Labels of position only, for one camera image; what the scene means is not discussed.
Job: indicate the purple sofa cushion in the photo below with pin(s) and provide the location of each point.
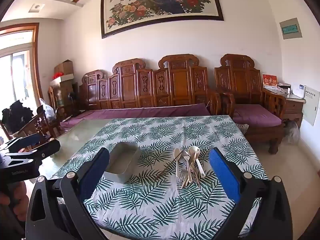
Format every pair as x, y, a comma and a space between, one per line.
140, 112

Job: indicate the metal fork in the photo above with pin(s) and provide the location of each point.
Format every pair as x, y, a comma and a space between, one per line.
180, 178

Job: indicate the person's left hand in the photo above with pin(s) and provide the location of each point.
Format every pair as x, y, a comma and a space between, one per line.
5, 200

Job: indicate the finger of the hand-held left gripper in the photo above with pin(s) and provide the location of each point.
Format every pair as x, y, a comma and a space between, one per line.
27, 141
45, 148

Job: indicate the black cloth heap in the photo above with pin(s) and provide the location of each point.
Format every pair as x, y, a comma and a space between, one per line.
16, 116

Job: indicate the wooden chair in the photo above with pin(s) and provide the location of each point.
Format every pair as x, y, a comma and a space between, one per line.
37, 125

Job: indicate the white tabletop device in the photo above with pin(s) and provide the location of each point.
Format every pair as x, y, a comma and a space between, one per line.
298, 91

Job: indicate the clear plastic bag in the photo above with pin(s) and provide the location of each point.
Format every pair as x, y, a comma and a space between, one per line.
47, 110

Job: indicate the purple armchair cushion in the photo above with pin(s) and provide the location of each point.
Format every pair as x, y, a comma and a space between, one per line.
257, 116

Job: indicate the grey wall panel green label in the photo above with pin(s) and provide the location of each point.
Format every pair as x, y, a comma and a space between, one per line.
290, 28

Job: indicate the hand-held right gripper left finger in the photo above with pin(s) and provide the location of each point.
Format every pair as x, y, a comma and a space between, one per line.
96, 172

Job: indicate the grey metal container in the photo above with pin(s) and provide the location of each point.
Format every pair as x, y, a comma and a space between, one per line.
125, 175

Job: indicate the cream fork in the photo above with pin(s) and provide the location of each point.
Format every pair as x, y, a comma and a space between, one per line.
187, 160

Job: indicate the wooden side table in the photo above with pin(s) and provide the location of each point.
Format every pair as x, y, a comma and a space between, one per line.
292, 110

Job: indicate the white floor fan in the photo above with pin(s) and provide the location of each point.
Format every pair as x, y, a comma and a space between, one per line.
291, 133

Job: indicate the leaf print tablecloth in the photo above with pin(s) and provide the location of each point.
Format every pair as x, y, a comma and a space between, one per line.
150, 205

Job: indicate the brown cardboard box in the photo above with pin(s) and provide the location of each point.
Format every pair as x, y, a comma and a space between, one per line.
64, 67

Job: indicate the white wall electric panel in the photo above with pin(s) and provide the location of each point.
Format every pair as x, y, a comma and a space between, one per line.
311, 105

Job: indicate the white spoon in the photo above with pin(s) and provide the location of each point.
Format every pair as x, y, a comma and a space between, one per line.
201, 170

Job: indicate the wooden framed glass door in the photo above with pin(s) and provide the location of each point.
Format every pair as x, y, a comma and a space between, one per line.
36, 55

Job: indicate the carved wooden armchair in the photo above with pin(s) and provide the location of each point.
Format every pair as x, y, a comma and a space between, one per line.
240, 75

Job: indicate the cream chopstick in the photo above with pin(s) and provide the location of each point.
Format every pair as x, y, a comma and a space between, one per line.
186, 181
191, 180

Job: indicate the framed peacock flower painting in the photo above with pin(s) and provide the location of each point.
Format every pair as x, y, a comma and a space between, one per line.
160, 5

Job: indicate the white box red flowers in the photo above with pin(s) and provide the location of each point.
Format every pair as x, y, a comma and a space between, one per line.
62, 80

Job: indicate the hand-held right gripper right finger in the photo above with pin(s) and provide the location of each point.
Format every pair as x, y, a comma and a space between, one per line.
223, 175

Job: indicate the red gift box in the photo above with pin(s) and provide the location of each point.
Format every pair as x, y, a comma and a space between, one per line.
270, 81

